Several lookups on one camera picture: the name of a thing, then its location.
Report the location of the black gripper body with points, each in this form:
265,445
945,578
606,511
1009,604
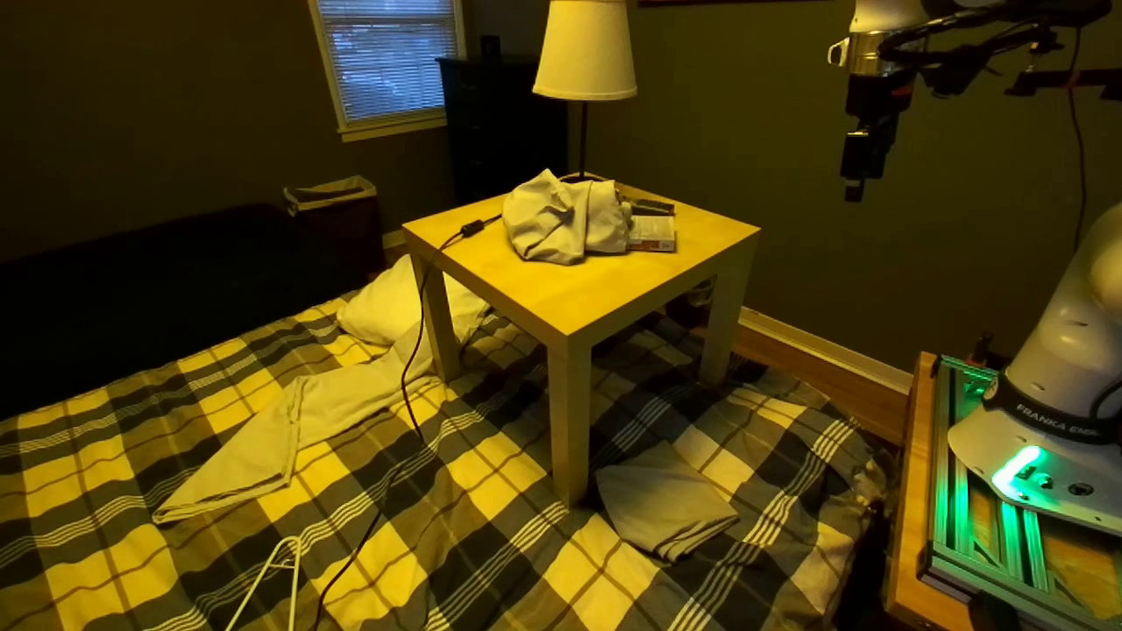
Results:
872,116

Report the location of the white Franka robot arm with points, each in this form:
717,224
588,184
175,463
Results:
1075,339

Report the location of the table lamp with cream shade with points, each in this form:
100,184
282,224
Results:
583,55

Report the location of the small flat box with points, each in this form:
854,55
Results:
655,230

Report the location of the light wooden side table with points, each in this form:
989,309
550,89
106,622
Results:
590,284

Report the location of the crumpled grey cloth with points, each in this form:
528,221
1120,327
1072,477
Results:
564,219

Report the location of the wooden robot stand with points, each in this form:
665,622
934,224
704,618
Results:
910,512

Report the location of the dark tall dresser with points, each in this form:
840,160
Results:
502,129

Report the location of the folded grey cloth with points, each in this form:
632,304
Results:
665,501

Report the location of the white pillow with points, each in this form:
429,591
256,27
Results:
391,306

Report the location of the white framed window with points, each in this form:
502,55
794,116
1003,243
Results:
387,57

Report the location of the folded dark fabric stack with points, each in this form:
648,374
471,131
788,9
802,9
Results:
331,189

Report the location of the yellow black plaid blanket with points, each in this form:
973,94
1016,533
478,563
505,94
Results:
468,549

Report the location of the long beige cloth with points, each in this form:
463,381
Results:
294,425

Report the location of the white plastic clothes hanger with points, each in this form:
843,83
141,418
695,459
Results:
280,564

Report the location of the dark low couch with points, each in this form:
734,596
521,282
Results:
151,291

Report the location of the wooden bed frame rail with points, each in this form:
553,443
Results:
826,367

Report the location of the green metal robot base frame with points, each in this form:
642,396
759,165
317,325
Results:
993,532

